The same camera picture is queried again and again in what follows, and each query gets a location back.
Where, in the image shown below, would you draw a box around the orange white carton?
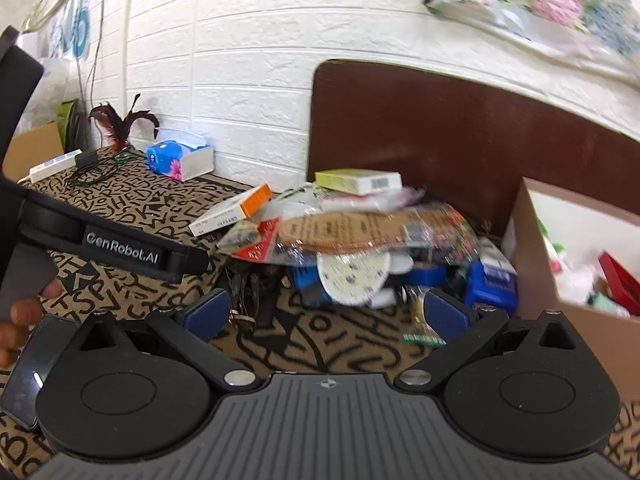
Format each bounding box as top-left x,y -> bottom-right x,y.
189,183 -> 273,237

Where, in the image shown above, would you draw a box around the red feather duster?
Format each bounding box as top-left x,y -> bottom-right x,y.
89,94 -> 160,153

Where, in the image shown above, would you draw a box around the blue plastic box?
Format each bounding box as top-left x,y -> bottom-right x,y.
465,260 -> 518,317

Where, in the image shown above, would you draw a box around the brown wooden headboard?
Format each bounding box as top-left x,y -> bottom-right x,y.
306,59 -> 640,261

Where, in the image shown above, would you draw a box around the brown monogram phone case strap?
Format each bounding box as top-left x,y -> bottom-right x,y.
220,257 -> 286,331

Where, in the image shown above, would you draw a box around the white power strip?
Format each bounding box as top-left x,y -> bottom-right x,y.
29,149 -> 83,183

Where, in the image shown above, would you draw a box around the white pink printed packet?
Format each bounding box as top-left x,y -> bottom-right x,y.
322,187 -> 426,213

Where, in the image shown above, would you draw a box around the green bag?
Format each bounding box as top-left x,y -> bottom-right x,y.
57,101 -> 83,153

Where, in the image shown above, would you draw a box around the white patterned insole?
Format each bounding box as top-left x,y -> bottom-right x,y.
316,252 -> 392,307

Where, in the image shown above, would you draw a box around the black charger cable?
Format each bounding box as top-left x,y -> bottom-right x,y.
70,149 -> 133,188

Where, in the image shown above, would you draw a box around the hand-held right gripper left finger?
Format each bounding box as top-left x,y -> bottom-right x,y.
65,288 -> 263,394

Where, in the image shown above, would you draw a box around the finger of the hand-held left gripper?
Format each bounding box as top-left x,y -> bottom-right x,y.
167,246 -> 211,284

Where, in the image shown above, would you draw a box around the blue floral tissue box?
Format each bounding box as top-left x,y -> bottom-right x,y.
146,127 -> 215,182

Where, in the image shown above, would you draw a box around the green strip packet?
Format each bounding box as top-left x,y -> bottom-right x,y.
404,332 -> 446,349

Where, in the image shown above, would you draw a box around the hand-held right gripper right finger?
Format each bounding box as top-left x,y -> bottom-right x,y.
394,290 -> 592,394

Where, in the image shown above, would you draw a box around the red packet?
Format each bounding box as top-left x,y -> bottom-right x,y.
232,217 -> 281,263

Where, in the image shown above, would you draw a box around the blue wall decoration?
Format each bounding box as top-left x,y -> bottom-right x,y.
47,0 -> 96,58

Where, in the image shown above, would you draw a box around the black blue insole package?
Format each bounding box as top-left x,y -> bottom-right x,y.
290,260 -> 448,308

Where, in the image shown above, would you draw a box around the brown letter-print blanket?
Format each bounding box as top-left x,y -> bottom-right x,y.
0,147 -> 640,480

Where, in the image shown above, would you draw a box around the person's left hand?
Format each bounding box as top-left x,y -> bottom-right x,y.
0,279 -> 63,370

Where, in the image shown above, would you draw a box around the yellow green carton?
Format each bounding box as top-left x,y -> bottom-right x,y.
314,168 -> 403,196

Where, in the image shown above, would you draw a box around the brown insoles in clear bag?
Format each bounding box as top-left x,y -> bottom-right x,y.
272,203 -> 481,266

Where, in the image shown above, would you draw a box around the red box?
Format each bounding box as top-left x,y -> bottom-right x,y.
597,251 -> 640,316

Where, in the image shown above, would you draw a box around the small brown cardboard box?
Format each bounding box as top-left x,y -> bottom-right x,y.
2,120 -> 66,181

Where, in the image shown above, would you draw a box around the black smartphone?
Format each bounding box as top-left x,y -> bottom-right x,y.
0,314 -> 81,431

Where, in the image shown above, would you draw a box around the large cardboard box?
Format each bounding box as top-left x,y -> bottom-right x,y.
501,176 -> 640,356

